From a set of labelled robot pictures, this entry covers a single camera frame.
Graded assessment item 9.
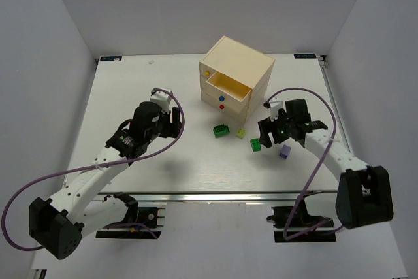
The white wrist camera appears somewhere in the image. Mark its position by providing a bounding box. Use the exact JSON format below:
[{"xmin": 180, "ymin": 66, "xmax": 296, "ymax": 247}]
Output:
[
  {"xmin": 150, "ymin": 88, "xmax": 172, "ymax": 114},
  {"xmin": 263, "ymin": 97, "xmax": 283, "ymax": 121}
]

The left blue label sticker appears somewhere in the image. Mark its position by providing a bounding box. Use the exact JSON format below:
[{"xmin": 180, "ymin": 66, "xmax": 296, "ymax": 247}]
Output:
[{"xmin": 99, "ymin": 56, "xmax": 122, "ymax": 62}]

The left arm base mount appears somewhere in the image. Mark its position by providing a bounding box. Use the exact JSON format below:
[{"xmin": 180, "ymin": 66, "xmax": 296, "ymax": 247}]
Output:
[{"xmin": 95, "ymin": 204, "xmax": 165, "ymax": 240}]

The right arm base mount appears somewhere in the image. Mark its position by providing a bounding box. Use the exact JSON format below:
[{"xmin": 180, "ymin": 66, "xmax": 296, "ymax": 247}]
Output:
[{"xmin": 266, "ymin": 205, "xmax": 336, "ymax": 244}]

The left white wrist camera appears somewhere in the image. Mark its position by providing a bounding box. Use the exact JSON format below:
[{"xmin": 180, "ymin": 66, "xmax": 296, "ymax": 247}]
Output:
[{"xmin": 150, "ymin": 88, "xmax": 172, "ymax": 114}]

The blue label sticker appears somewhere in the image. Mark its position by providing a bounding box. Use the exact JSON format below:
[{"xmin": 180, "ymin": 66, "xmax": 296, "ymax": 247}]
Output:
[
  {"xmin": 293, "ymin": 54, "xmax": 317, "ymax": 59},
  {"xmin": 99, "ymin": 56, "xmax": 122, "ymax": 62}
]

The yellow knob drawer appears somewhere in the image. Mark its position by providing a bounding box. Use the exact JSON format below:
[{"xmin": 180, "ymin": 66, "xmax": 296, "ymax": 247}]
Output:
[{"xmin": 199, "ymin": 62, "xmax": 216, "ymax": 80}]

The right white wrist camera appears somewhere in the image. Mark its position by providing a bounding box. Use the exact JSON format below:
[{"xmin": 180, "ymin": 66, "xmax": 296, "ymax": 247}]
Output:
[{"xmin": 263, "ymin": 97, "xmax": 283, "ymax": 121}]

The dark green square lego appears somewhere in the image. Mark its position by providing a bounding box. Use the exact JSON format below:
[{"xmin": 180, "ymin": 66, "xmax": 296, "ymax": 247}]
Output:
[{"xmin": 250, "ymin": 138, "xmax": 261, "ymax": 152}]

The purple lego brick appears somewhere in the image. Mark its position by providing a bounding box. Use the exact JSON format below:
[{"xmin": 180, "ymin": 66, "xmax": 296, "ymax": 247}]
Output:
[{"xmin": 279, "ymin": 144, "xmax": 291, "ymax": 159}]

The aluminium right rail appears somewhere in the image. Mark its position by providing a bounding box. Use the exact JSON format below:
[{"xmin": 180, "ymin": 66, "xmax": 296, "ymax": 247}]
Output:
[{"xmin": 316, "ymin": 55, "xmax": 353, "ymax": 155}]

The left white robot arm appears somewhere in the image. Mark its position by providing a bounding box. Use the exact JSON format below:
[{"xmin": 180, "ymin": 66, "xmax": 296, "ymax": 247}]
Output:
[{"xmin": 29, "ymin": 101, "xmax": 184, "ymax": 260}]

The cream drawer cabinet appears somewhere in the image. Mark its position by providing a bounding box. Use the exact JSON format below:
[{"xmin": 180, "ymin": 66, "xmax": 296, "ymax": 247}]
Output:
[{"xmin": 199, "ymin": 36, "xmax": 275, "ymax": 123}]

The upper red knob drawer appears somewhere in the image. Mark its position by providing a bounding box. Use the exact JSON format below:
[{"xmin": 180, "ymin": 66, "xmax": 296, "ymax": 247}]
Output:
[{"xmin": 201, "ymin": 95, "xmax": 249, "ymax": 123}]

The dark green long lego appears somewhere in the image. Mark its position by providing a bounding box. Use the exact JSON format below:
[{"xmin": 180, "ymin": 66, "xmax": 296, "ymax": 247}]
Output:
[{"xmin": 213, "ymin": 124, "xmax": 230, "ymax": 138}]

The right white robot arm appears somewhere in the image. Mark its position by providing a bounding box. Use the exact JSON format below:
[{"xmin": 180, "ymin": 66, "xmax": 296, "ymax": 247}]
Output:
[{"xmin": 258, "ymin": 97, "xmax": 394, "ymax": 229}]

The aluminium rail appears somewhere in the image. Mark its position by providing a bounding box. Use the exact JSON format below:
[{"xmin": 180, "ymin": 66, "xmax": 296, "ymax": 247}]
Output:
[
  {"xmin": 316, "ymin": 55, "xmax": 353, "ymax": 155},
  {"xmin": 58, "ymin": 190, "xmax": 372, "ymax": 203}
]

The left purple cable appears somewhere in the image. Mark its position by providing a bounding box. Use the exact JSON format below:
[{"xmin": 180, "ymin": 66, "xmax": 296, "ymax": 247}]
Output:
[{"xmin": 2, "ymin": 87, "xmax": 186, "ymax": 251}]

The blue knob drawer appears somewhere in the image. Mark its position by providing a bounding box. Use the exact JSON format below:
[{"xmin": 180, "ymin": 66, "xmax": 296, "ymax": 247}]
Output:
[{"xmin": 205, "ymin": 72, "xmax": 252, "ymax": 112}]

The aluminium front rail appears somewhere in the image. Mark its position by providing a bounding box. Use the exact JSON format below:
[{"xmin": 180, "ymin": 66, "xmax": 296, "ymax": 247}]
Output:
[{"xmin": 58, "ymin": 190, "xmax": 372, "ymax": 203}]

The right blue label sticker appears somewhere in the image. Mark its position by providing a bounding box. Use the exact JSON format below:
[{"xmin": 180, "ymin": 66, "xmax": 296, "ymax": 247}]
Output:
[{"xmin": 293, "ymin": 54, "xmax": 317, "ymax": 59}]

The pale lime square lego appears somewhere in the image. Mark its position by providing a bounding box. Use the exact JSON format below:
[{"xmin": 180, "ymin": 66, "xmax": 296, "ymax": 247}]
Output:
[{"xmin": 236, "ymin": 128, "xmax": 246, "ymax": 139}]

